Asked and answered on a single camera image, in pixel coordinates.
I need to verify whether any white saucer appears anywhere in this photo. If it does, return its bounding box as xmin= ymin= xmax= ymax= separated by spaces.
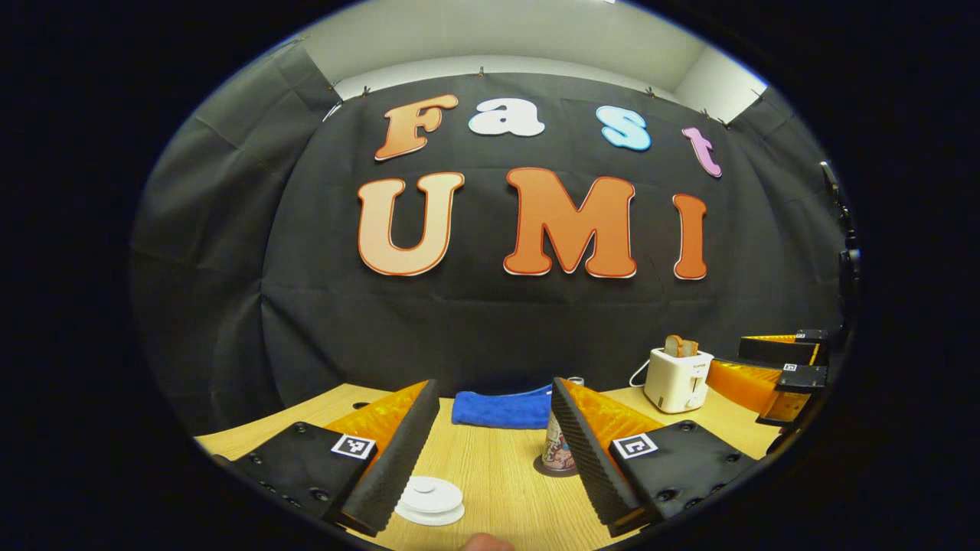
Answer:
xmin=394 ymin=505 xmax=466 ymax=527

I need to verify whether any white teacup lid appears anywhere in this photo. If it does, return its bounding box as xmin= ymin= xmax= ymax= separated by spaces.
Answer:
xmin=400 ymin=474 xmax=465 ymax=514

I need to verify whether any blue towel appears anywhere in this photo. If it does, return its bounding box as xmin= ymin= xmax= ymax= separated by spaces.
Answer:
xmin=452 ymin=385 xmax=554 ymax=430

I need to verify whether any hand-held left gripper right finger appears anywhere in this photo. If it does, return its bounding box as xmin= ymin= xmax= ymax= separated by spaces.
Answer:
xmin=551 ymin=377 xmax=759 ymax=539

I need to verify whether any dark round coaster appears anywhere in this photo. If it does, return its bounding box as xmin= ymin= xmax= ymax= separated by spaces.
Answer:
xmin=533 ymin=455 xmax=580 ymax=478

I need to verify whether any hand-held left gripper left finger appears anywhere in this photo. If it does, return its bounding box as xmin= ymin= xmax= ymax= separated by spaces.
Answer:
xmin=213 ymin=378 xmax=442 ymax=538

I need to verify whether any white toaster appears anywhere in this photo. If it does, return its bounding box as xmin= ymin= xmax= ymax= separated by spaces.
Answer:
xmin=644 ymin=347 xmax=714 ymax=415

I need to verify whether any black stand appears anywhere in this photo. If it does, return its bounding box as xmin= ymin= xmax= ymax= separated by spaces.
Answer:
xmin=819 ymin=161 xmax=863 ymax=322

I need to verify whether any silver water bottle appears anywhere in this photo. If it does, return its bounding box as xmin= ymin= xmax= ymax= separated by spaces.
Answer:
xmin=542 ymin=377 xmax=586 ymax=473

